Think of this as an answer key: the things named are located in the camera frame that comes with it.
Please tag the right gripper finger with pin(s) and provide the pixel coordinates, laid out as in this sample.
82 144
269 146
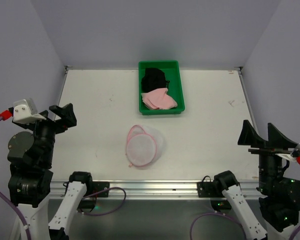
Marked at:
278 140
249 136

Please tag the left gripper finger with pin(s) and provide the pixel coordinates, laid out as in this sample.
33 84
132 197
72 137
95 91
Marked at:
67 118
42 116

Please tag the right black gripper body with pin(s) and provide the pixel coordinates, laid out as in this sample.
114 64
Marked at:
269 150

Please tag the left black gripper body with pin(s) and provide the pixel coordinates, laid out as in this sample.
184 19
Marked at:
50 124

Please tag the pink bra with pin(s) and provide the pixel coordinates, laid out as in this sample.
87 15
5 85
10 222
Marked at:
158 99

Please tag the black bra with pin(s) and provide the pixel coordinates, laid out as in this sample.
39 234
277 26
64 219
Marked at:
153 79

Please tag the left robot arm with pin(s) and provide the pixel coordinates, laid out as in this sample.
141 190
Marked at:
30 153

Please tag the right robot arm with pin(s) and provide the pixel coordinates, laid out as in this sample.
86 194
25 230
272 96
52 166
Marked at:
280 201

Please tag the green plastic tray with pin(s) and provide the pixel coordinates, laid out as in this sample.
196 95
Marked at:
175 90

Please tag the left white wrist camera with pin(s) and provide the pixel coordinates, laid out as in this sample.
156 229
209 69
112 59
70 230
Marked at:
23 112

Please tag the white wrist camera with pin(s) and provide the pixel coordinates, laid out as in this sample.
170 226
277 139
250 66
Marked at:
293 156
23 112

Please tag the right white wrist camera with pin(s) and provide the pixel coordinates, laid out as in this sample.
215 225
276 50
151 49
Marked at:
293 156

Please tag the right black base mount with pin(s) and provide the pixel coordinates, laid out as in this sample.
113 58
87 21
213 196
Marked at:
206 189

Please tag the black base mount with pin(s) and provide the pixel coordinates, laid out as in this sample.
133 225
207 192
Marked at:
206 189
88 204

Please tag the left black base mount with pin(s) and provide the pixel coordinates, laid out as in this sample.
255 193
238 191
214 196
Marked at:
88 204

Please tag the aluminium front rail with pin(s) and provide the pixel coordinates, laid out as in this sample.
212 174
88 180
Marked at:
155 189

